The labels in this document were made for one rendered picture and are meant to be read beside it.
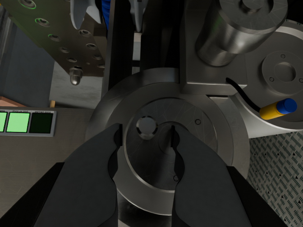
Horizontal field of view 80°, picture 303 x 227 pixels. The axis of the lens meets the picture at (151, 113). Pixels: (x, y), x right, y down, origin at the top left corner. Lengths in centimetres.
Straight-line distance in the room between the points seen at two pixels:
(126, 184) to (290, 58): 20
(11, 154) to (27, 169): 6
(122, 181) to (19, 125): 46
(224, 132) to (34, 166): 49
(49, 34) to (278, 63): 39
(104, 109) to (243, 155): 13
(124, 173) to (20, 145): 46
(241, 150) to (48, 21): 37
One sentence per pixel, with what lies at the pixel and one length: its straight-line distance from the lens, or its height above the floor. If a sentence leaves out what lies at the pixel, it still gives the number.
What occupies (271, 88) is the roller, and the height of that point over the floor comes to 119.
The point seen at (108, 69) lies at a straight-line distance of 19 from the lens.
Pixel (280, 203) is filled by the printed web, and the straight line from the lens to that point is 34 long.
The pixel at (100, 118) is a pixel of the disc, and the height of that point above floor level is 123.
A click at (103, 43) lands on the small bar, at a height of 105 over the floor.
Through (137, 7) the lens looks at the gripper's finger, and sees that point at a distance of 19.
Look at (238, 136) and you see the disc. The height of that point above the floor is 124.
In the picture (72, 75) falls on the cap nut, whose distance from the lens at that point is 56.
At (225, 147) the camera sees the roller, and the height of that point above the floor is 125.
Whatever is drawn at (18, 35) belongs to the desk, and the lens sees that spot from 221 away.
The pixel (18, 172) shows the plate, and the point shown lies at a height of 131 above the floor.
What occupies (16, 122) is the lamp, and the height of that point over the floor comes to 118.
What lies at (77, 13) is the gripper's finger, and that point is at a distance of 21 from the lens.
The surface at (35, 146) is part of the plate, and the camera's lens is 57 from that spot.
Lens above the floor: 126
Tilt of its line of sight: 13 degrees down
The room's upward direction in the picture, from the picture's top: 179 degrees counter-clockwise
